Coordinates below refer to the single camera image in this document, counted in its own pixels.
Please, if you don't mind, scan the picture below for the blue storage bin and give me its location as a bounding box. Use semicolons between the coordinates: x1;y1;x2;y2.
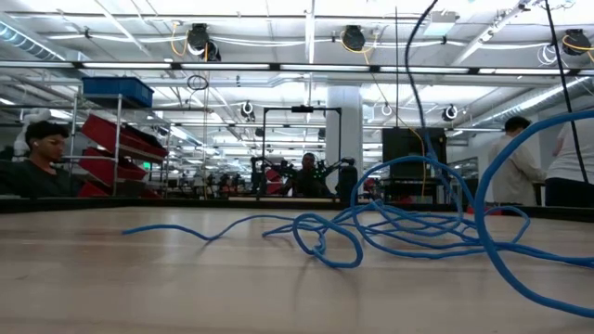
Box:
82;76;155;109

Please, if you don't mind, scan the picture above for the yellow hanging cable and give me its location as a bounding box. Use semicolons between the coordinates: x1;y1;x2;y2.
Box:
407;125;427;199

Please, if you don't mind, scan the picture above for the blue cord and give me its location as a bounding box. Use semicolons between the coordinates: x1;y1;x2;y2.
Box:
121;0;594;320

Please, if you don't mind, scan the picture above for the small red block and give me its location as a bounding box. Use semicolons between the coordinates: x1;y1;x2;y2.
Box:
466;203;503;217

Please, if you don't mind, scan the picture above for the metal shelf rack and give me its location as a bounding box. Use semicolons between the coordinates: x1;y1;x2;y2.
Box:
68;92;172;199

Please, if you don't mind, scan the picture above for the black monitor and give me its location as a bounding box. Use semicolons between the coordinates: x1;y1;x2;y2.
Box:
381;127;448;180

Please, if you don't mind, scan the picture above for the white round pillar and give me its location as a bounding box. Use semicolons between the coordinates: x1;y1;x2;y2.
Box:
325;85;364;177

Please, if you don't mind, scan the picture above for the black background rig frame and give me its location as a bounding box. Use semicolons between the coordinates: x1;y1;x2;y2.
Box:
262;105;343;199

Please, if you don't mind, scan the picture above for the ceiling light strip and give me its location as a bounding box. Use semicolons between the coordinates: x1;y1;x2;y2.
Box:
82;62;172;71
480;67;571;76
380;66;471;75
180;62;271;71
279;63;371;72

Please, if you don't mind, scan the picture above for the black ceiling cable reel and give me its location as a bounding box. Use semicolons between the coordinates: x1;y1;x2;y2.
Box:
562;28;593;57
187;22;222;62
341;24;368;52

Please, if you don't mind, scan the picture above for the white ceiling unit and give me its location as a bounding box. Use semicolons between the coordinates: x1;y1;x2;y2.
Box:
422;9;458;37

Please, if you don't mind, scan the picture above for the black cylindrical bin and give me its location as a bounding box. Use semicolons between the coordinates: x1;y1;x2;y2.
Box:
337;165;360;203

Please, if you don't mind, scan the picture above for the hanging black cable loop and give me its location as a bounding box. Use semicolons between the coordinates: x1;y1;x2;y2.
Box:
186;73;210;92

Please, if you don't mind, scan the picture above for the black slanted pole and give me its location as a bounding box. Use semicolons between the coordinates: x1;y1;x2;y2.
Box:
543;0;594;209

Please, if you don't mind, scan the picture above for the silver ventilation duct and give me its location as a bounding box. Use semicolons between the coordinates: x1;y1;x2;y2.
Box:
0;20;66;62
468;75;594;129

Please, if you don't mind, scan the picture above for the thin black vertical pole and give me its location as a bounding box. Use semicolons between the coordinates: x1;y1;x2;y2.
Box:
394;6;399;130

